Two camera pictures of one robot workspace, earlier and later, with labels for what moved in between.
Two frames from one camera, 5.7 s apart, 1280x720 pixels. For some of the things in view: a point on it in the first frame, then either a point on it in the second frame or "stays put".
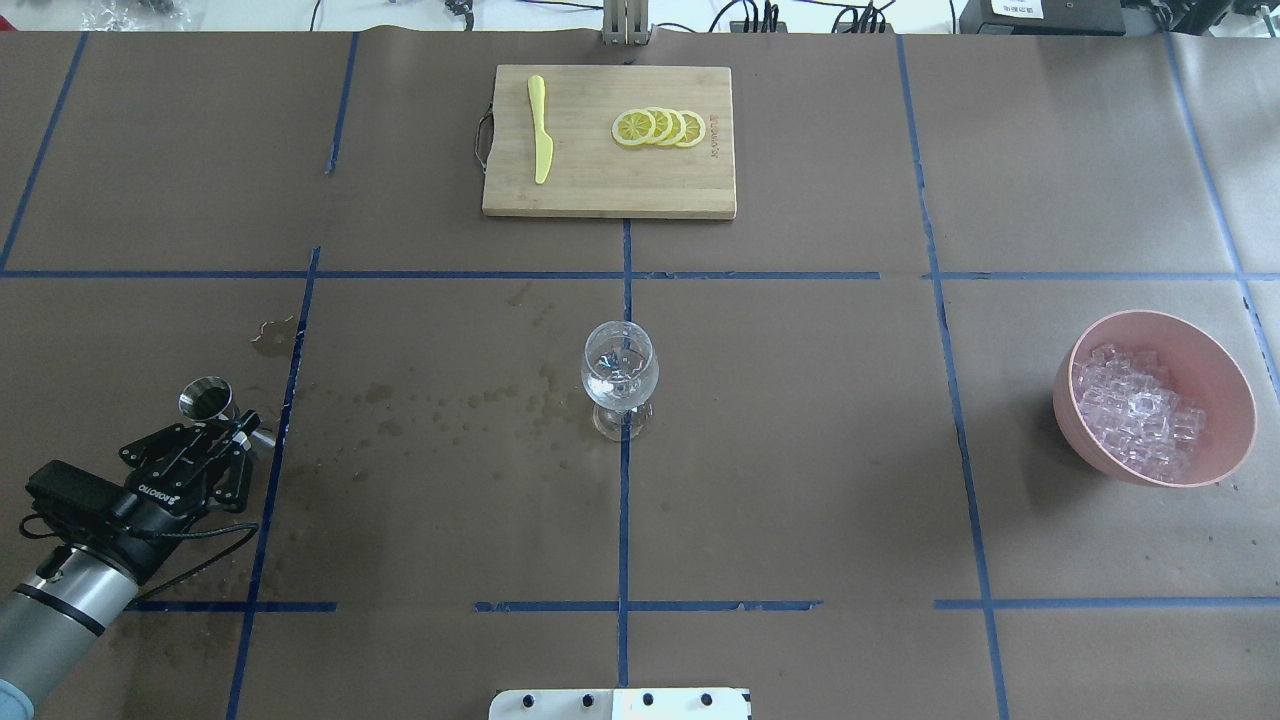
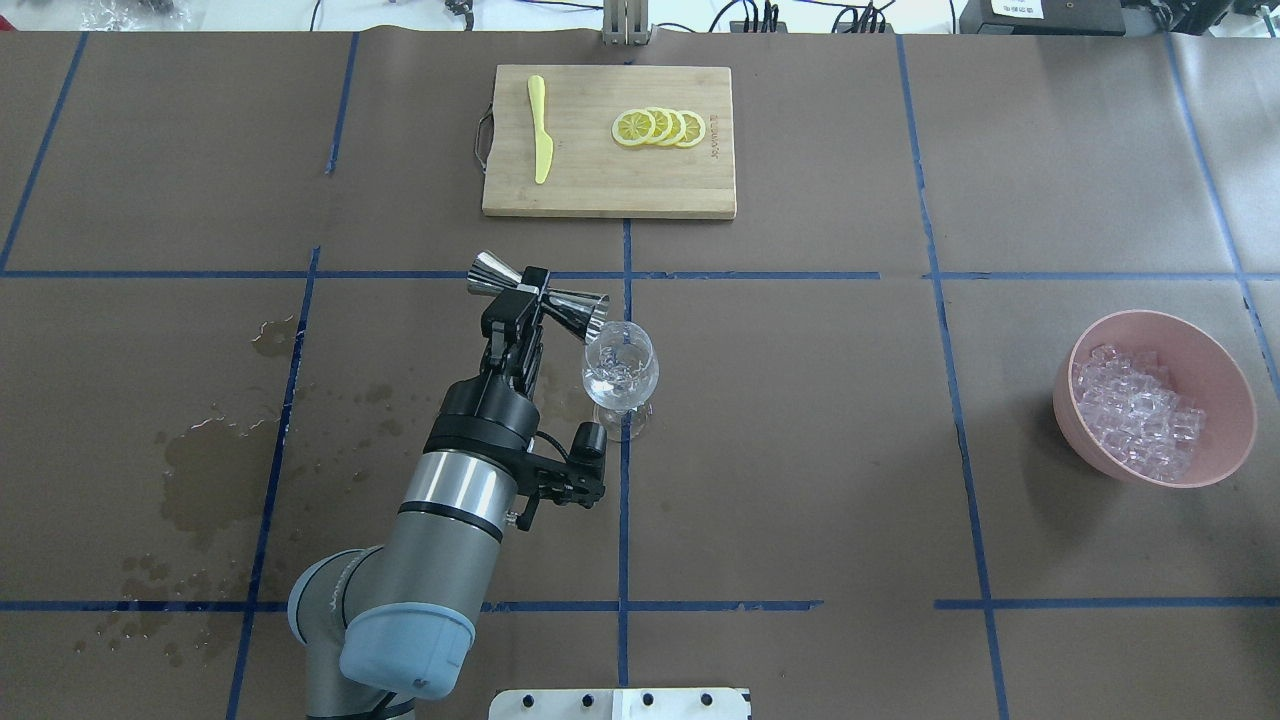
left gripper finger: (170, 454) -> (507, 322)
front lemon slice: (633, 127) stays put
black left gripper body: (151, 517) -> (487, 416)
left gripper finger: (222, 471) -> (534, 350)
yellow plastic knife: (544, 144) stays put
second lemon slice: (663, 126) stays put
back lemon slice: (695, 129) stays put
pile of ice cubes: (1133, 415) stays put
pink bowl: (1157, 399) stays put
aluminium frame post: (625, 22) stays put
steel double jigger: (211, 399) -> (581, 314)
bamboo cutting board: (591, 172) stays put
